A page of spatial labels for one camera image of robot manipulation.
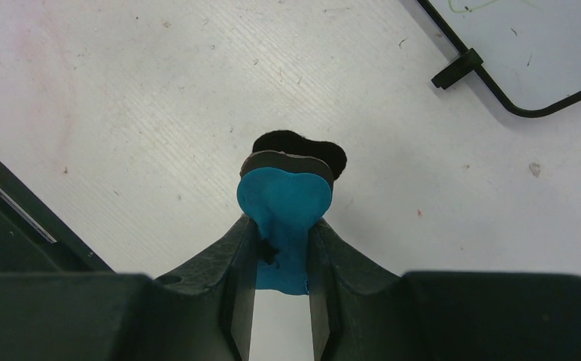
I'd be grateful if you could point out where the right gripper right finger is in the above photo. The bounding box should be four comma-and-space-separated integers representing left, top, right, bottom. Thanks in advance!
308, 221, 581, 360

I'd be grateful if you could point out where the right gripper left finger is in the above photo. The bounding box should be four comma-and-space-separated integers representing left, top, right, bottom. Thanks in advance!
0, 216, 258, 360

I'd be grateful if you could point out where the blue heart eraser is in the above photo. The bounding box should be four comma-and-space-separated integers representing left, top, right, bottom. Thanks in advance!
236, 130, 347, 296

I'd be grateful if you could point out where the black framed whiteboard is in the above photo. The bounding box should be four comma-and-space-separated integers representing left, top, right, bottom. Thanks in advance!
419, 1, 581, 118

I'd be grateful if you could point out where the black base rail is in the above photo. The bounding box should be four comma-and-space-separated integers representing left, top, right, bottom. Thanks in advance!
0, 161, 112, 273

